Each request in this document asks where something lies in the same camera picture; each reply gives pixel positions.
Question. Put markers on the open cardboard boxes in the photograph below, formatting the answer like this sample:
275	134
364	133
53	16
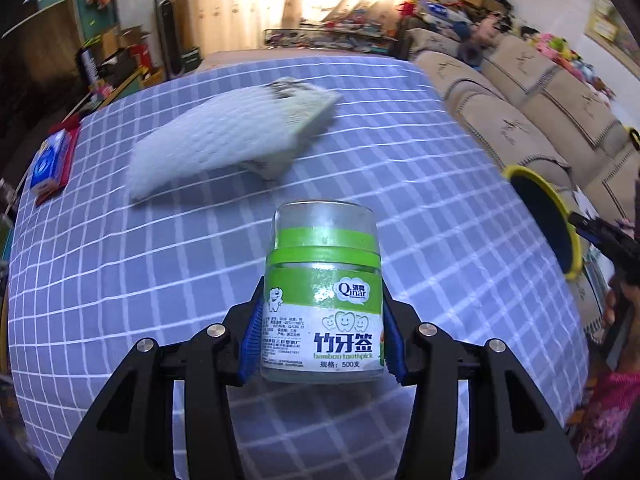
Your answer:
125	55

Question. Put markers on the red tray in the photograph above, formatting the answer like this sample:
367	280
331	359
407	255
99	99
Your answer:
70	160

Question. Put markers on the pile of plush toys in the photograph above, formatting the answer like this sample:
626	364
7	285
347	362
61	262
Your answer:
565	52

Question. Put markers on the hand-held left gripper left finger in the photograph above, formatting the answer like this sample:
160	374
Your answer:
250	345

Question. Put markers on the green label toothpick jar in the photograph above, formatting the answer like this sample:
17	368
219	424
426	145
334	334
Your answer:
325	310

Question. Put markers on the blue tissue pack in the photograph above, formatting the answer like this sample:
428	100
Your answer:
49	162

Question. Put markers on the framed wall picture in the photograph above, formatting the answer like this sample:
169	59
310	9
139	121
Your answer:
607	25

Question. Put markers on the low table with clutter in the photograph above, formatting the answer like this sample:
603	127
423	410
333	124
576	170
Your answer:
330	37

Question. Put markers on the beige sofa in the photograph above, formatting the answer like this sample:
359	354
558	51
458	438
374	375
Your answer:
530	105

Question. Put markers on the black tower fan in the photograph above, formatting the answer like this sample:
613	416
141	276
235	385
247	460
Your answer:
168	35

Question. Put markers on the white foam wrap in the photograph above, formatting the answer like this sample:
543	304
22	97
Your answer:
210	140

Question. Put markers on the person's right hand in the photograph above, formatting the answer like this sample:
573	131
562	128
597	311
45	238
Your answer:
612	307

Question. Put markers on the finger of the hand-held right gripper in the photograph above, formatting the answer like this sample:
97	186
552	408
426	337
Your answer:
597	235

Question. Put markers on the black and white tube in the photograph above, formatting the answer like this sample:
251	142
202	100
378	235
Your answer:
86	70

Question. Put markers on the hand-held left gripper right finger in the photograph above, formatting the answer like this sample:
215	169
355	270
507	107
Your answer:
392	345

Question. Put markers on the small black box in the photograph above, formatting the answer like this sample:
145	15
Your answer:
190	61

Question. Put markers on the blue checked tablecloth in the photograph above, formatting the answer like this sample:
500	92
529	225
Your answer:
150	260

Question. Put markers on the person's right forearm pink sleeve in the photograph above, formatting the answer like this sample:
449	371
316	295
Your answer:
610	420

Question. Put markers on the pale green cardboard box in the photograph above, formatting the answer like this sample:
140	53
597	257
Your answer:
315	115

